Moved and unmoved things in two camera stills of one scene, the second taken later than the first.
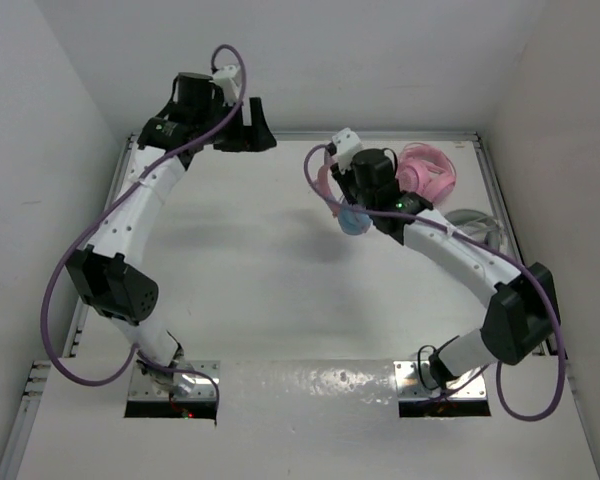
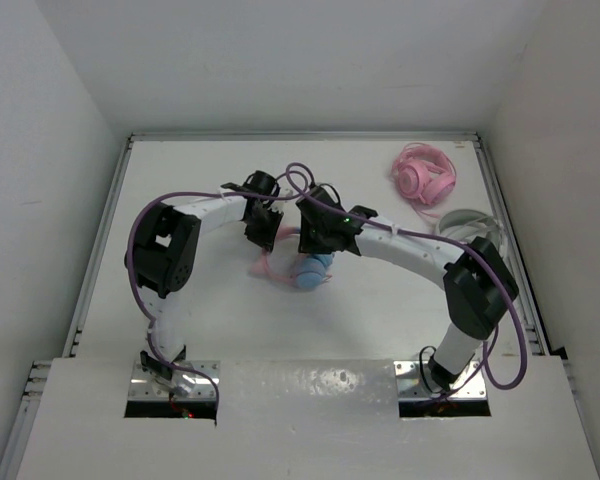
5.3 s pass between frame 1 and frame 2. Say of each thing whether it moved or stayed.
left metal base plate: stayed
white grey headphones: stayed
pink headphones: stayed
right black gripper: moved
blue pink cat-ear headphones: moved
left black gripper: moved
